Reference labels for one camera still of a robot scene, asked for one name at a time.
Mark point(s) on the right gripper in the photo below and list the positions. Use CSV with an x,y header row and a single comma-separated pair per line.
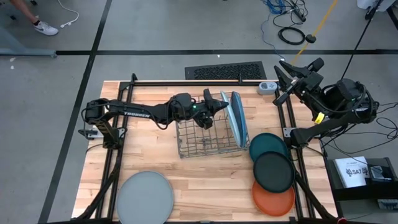
x,y
311,82

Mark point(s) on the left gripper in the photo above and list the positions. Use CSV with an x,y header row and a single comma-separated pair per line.
x,y
183,107

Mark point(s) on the large light blue plate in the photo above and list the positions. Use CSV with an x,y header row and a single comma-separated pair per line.
x,y
231,119

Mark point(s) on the large dark blue plate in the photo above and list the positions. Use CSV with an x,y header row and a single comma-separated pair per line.
x,y
241,118

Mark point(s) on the small teal plate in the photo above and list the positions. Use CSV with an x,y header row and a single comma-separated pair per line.
x,y
265,143

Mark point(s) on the small black plate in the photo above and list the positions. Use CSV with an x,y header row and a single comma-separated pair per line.
x,y
273,172

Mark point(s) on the small orange plate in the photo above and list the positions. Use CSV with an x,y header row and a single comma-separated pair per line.
x,y
273,203

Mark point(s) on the large grey plate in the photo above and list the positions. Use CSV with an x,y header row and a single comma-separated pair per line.
x,y
144,199

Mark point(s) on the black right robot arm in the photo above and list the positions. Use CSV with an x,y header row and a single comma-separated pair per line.
x,y
345,96

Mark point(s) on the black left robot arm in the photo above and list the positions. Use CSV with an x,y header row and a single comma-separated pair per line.
x,y
133,112

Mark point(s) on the small grey electronic device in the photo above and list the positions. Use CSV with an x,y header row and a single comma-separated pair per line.
x,y
267,88

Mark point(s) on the black floor vent grille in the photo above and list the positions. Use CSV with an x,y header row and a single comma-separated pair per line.
x,y
225,71

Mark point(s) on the round black adapter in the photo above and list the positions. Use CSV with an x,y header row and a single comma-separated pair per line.
x,y
311,39

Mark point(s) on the black power strip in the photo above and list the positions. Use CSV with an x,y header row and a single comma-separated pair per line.
x,y
299,14

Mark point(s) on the thin black pole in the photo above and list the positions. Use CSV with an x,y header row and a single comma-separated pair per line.
x,y
362,34

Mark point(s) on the white object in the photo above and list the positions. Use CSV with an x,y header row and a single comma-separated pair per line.
x,y
363,3

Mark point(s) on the white printed booklet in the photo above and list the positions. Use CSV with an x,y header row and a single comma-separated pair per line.
x,y
351,171

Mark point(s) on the black device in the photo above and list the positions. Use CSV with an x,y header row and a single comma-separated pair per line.
x,y
381,174

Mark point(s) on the black cart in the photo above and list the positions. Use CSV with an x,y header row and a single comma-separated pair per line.
x,y
357,194

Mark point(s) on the person's white shoe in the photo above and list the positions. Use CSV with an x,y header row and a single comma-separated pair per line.
x,y
46,29

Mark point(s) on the grey steel beam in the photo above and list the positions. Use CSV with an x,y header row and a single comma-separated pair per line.
x,y
28,53

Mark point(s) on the person's leg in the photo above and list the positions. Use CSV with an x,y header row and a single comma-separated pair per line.
x,y
26,11

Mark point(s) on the black metal table frame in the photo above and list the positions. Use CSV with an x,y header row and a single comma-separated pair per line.
x,y
202,83

